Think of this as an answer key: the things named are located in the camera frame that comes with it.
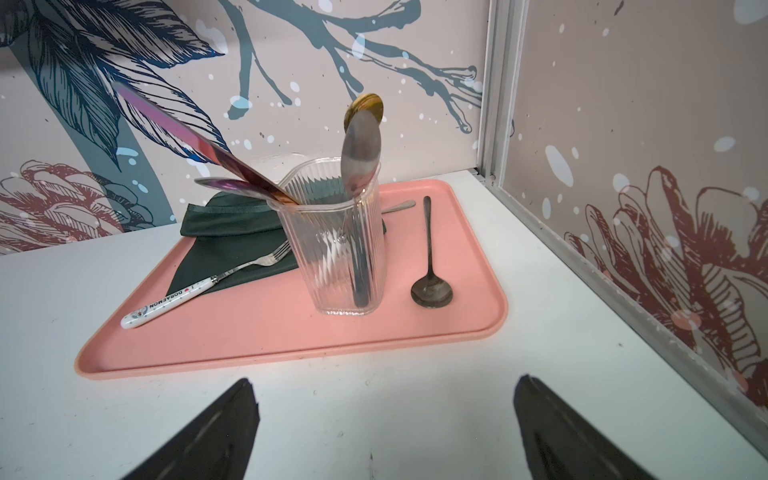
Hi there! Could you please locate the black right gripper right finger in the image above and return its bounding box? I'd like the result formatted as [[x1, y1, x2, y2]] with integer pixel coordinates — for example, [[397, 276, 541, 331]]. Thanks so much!
[[513, 375, 653, 480]]

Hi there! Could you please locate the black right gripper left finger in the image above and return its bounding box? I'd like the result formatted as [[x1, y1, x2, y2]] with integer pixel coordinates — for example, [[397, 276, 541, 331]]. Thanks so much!
[[126, 378, 260, 479]]

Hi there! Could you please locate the pink silicone mat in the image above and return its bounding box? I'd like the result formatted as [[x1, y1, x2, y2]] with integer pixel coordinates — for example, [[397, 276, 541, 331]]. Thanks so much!
[[74, 180, 508, 380]]

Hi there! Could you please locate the black spoon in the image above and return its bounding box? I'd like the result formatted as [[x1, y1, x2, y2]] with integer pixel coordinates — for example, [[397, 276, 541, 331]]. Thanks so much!
[[411, 196, 453, 309]]

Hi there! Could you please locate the dark green cloth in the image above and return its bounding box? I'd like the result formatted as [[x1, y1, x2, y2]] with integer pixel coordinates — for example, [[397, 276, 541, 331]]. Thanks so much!
[[165, 179, 388, 296]]

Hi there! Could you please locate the clear ribbed glass cup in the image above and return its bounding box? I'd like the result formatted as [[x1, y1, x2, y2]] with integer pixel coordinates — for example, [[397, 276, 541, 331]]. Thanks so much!
[[268, 157, 387, 316]]

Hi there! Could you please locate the iridescent purple spoon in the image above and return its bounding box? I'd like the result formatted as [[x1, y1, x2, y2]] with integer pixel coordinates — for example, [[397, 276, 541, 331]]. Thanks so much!
[[194, 177, 278, 201]]

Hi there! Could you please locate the silver grey spoon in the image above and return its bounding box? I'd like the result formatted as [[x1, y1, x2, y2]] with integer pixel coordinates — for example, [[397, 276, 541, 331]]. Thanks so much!
[[341, 110, 381, 308]]

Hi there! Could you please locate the gold spoon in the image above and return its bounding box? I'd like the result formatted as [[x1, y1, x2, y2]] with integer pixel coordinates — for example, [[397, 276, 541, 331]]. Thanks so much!
[[343, 93, 384, 132]]

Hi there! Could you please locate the white handled fork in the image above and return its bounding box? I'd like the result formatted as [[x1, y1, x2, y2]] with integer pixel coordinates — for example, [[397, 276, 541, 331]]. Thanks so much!
[[120, 240, 291, 330]]

